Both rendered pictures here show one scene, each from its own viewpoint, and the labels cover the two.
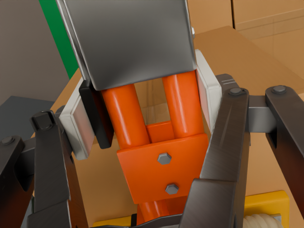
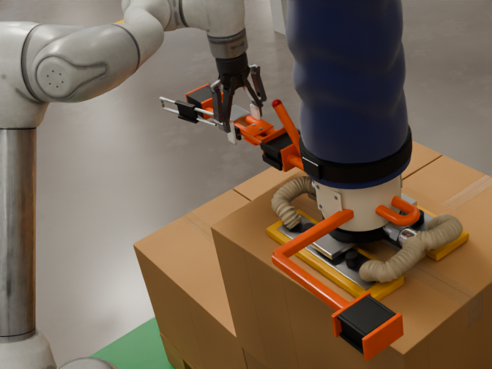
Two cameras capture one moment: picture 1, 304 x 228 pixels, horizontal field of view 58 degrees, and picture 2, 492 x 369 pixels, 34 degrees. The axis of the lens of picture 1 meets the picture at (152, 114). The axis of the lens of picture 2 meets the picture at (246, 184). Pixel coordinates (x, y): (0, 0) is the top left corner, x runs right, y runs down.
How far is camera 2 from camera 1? 196 cm
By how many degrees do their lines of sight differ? 83
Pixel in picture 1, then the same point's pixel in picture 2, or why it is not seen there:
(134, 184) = (250, 132)
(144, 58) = (238, 115)
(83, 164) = (246, 211)
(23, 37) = not seen: outside the picture
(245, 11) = not seen: hidden behind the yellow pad
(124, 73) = (235, 118)
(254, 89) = not seen: hidden behind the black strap
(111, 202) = (271, 221)
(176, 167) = (258, 125)
